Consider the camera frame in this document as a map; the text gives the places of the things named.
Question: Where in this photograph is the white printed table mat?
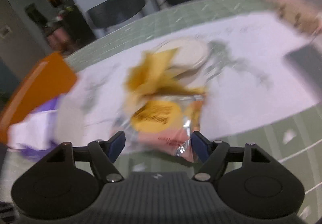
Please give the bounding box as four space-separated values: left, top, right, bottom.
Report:
66 12 321 160

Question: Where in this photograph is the orange cardboard storage box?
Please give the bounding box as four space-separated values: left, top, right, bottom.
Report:
1 52 77 145

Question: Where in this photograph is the green checkered tablecloth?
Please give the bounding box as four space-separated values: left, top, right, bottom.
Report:
1 0 321 223

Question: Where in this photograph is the purple tissue box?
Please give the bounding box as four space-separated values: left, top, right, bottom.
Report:
6 95 86 161

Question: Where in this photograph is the yellow cloth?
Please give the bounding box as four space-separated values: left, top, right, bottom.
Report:
124 48 205 97

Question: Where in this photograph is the black chair left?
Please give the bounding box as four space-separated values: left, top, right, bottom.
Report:
87 0 146 29

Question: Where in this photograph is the snack packet yellow pink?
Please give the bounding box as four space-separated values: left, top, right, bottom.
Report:
112 94 205 162

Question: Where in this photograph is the white drawstring pouch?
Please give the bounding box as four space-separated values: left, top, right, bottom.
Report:
154 37 210 74

